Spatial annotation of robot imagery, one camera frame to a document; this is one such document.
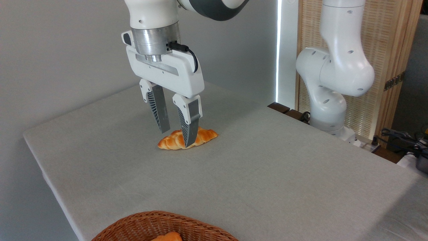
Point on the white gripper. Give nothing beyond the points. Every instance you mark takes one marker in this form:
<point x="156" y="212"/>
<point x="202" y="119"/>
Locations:
<point x="174" y="75"/>

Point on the golden braided croissant bread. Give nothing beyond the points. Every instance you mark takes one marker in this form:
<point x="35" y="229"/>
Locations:
<point x="170" y="142"/>

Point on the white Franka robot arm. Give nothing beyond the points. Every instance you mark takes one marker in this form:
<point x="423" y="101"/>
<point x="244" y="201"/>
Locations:
<point x="337" y="67"/>

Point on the brown wicker basket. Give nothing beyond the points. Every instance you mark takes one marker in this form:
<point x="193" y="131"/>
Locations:
<point x="140" y="226"/>

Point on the golden bread roll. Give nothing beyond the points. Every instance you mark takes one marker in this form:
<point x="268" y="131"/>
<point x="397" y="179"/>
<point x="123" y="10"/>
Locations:
<point x="167" y="237"/>

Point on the grey tablecloth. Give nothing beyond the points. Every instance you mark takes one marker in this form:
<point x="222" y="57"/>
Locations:
<point x="254" y="174"/>

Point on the white power strip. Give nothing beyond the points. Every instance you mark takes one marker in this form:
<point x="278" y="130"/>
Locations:
<point x="364" y="144"/>

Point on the metal screen hinge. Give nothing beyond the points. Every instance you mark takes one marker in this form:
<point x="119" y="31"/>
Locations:
<point x="394" y="81"/>

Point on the wooden bamboo folding screen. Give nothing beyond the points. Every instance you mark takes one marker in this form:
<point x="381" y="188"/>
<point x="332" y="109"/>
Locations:
<point x="388" y="36"/>

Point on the white window frame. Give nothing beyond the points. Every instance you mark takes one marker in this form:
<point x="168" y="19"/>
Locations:
<point x="287" y="50"/>

